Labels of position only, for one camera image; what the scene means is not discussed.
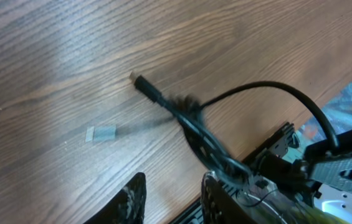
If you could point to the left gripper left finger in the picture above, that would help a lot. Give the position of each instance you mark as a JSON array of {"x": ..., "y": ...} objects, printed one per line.
[{"x": 127, "y": 206}]

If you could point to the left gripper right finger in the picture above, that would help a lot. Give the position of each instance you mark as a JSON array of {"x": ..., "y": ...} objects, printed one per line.
[{"x": 217, "y": 205}]

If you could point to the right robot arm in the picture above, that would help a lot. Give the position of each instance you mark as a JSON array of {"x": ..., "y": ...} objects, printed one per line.
[{"x": 334, "y": 173}]

